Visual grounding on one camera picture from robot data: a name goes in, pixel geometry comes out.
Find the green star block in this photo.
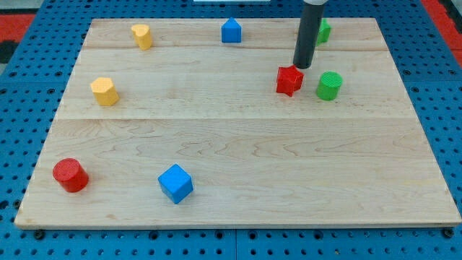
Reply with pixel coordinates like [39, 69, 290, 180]
[316, 18, 331, 46]

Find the silver rod mount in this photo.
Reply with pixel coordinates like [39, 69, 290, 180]
[303, 0, 328, 5]

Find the red star block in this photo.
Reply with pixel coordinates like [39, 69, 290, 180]
[276, 65, 304, 97]

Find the blue cube block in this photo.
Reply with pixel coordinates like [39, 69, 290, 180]
[157, 164, 193, 204]

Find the red cylinder block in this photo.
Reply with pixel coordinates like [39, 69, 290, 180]
[52, 158, 90, 193]

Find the yellow heart block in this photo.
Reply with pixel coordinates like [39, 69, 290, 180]
[131, 24, 152, 51]

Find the light wooden board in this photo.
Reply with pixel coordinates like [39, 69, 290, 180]
[14, 18, 461, 230]

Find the yellow hexagon block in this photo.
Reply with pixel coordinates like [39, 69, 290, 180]
[90, 77, 119, 106]

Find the blue triangular prism block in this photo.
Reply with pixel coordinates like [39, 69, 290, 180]
[221, 17, 242, 43]

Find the green cylinder block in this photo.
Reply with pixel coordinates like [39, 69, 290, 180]
[316, 71, 343, 100]

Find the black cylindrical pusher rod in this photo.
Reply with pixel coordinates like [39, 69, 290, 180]
[293, 2, 325, 69]

